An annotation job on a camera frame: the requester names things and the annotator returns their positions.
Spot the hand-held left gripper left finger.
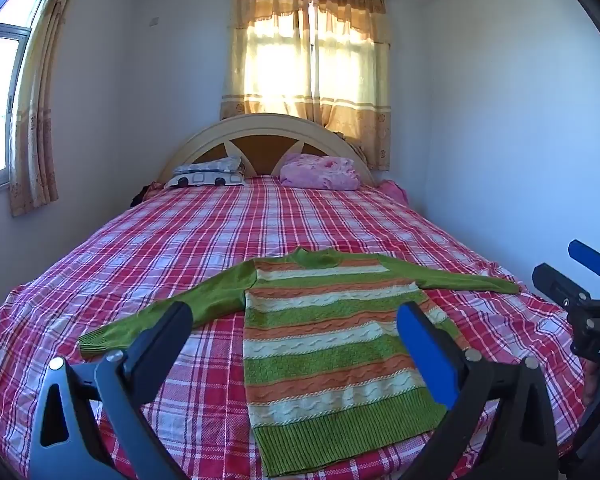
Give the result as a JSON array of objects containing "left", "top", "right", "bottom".
[{"left": 28, "top": 301, "right": 196, "bottom": 480}]

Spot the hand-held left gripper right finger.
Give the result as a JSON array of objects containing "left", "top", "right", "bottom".
[{"left": 396, "top": 301, "right": 561, "bottom": 480}]

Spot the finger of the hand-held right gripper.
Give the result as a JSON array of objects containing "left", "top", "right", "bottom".
[
  {"left": 567, "top": 239, "right": 600, "bottom": 277},
  {"left": 531, "top": 262, "right": 590, "bottom": 312}
]

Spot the green orange striped knit sweater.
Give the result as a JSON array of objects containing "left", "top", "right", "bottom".
[{"left": 78, "top": 247, "right": 522, "bottom": 477}]

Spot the dark cloth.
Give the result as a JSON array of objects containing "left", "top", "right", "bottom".
[{"left": 129, "top": 183, "right": 154, "bottom": 209}]

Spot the red plaid bed sheet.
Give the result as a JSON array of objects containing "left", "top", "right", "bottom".
[{"left": 0, "top": 175, "right": 600, "bottom": 480}]

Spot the pink blanket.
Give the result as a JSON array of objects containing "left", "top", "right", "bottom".
[{"left": 375, "top": 178, "right": 407, "bottom": 207}]

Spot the white dark patterned pillow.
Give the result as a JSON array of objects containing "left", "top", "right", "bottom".
[{"left": 163, "top": 155, "right": 247, "bottom": 190}]

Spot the pink floral pillow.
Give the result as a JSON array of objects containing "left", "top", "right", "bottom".
[{"left": 279, "top": 153, "right": 361, "bottom": 191}]

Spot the cream wooden headboard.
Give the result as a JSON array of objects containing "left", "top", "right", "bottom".
[{"left": 158, "top": 113, "right": 377, "bottom": 187}]

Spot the narrow orange floral curtain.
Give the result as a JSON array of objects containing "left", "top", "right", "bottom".
[{"left": 7, "top": 0, "right": 89, "bottom": 218}]

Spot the white framed window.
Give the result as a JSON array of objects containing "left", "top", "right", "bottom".
[{"left": 0, "top": 0, "right": 47, "bottom": 197}]

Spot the wide orange floral curtain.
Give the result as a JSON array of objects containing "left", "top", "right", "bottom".
[{"left": 219, "top": 0, "right": 395, "bottom": 172}]

